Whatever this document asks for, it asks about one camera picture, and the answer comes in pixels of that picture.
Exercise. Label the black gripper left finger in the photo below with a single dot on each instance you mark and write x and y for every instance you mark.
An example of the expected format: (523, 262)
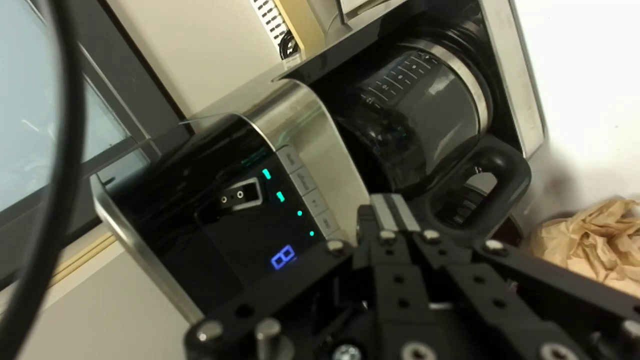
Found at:
(312, 300)

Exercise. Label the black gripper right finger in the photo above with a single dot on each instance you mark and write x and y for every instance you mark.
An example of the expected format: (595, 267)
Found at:
(506, 300)

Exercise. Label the black steel coffee maker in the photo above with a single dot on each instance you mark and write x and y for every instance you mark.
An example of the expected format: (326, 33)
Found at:
(201, 200)

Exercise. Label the crumpled brown paper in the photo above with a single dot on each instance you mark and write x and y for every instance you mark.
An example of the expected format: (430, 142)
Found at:
(593, 241)

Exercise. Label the white vented appliance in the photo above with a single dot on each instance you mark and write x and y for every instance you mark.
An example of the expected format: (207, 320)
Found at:
(312, 20)

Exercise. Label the dark framed glass panel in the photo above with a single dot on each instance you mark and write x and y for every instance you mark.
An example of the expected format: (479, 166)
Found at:
(26, 121)

